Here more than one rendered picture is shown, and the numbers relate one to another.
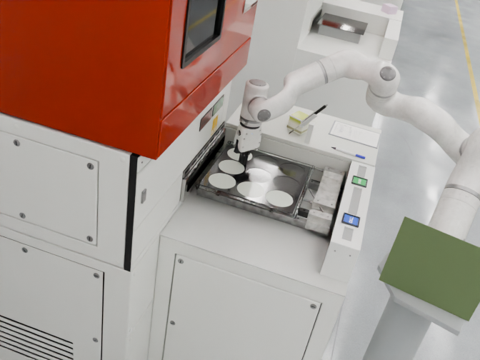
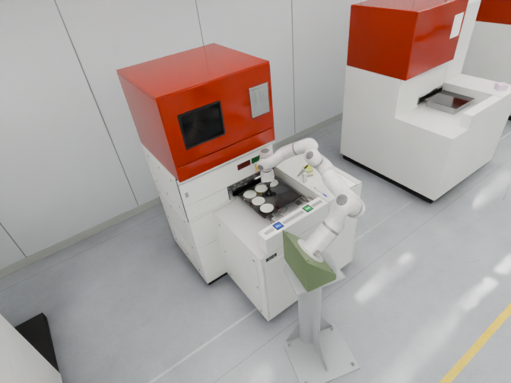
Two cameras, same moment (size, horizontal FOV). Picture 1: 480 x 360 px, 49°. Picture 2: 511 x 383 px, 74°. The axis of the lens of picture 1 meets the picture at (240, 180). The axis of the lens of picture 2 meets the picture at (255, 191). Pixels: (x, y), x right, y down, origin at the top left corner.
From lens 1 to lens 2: 1.59 m
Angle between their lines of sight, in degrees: 39
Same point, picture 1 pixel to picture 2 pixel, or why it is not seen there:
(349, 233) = (271, 232)
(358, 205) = (292, 219)
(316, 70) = (290, 147)
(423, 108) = (325, 175)
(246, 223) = (251, 216)
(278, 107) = (265, 164)
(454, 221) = (312, 239)
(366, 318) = (360, 290)
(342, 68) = (302, 148)
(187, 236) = (221, 215)
